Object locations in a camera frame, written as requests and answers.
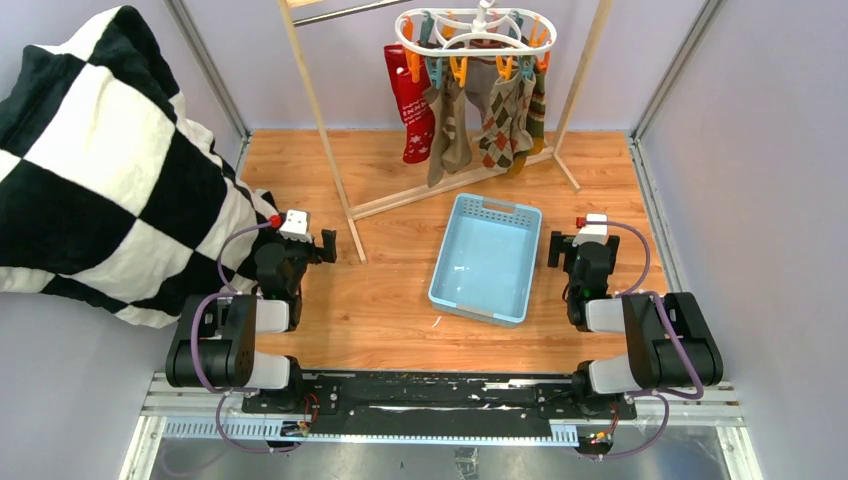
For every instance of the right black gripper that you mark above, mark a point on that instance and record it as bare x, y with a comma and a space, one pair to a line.
562, 244

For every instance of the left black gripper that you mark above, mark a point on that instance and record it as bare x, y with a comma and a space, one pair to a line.
317, 255

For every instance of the light blue plastic basket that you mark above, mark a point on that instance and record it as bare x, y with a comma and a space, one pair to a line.
485, 267

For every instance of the argyle beige orange sock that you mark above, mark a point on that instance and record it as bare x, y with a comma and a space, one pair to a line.
504, 136

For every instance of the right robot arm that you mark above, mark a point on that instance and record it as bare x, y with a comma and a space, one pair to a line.
669, 346

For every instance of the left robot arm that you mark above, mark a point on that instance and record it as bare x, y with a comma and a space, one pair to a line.
214, 346

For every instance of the white round clip hanger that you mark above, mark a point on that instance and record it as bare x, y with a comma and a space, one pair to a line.
481, 31

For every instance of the wooden clothes rack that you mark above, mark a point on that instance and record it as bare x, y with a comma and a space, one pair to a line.
358, 212

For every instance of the green striped sock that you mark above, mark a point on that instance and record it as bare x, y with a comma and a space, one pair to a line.
535, 122

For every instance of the tan brown sock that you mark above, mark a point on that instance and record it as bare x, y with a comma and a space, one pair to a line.
450, 149

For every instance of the red patterned sock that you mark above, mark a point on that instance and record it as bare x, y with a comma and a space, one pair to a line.
416, 115

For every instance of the black white checkered blanket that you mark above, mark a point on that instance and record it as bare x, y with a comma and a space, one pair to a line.
110, 194

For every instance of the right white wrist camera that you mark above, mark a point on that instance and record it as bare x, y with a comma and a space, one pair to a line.
592, 228

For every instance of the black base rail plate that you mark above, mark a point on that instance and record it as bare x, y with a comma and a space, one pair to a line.
438, 405

